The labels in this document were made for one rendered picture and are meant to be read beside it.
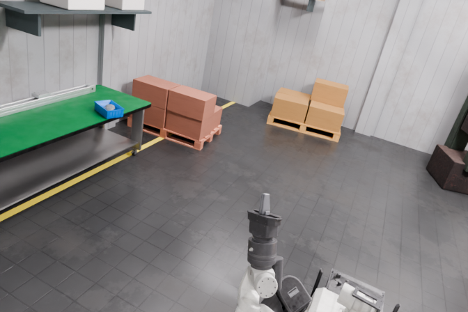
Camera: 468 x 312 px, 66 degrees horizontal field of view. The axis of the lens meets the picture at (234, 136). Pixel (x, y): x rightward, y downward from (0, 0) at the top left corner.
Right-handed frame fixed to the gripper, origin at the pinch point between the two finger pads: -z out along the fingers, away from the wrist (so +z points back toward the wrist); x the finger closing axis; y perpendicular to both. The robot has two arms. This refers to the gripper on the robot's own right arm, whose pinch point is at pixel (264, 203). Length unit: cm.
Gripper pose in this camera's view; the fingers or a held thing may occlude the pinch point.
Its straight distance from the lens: 112.7
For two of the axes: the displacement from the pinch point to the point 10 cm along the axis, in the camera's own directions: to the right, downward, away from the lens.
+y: -7.9, -0.3, -6.1
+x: 6.1, 0.5, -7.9
